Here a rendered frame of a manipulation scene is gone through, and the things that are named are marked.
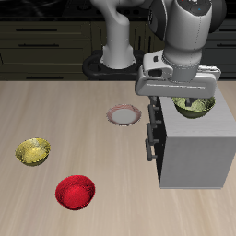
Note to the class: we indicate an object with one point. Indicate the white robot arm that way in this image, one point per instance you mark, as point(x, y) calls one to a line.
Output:
point(184, 37)

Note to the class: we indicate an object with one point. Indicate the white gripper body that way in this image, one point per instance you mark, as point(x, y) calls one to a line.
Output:
point(172, 88)

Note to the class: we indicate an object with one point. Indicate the dark kitchen cupboards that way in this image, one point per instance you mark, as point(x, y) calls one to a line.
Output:
point(43, 46)

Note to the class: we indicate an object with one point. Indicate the red bowl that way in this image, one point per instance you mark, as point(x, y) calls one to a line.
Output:
point(75, 192)

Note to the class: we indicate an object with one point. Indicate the yellow-green bowl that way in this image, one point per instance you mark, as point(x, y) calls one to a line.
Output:
point(32, 151)

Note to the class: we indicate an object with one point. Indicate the green bowl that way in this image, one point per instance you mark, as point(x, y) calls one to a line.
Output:
point(201, 108)

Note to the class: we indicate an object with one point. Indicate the white plate with pink rim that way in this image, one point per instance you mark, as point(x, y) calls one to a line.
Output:
point(123, 115)

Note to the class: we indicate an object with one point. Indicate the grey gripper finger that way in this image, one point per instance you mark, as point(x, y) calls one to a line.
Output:
point(188, 101)

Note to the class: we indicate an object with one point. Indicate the flat black base plate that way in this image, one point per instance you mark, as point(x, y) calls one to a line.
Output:
point(92, 66)

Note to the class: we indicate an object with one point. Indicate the grey cabinet with drawers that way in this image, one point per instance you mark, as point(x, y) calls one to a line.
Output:
point(196, 153)

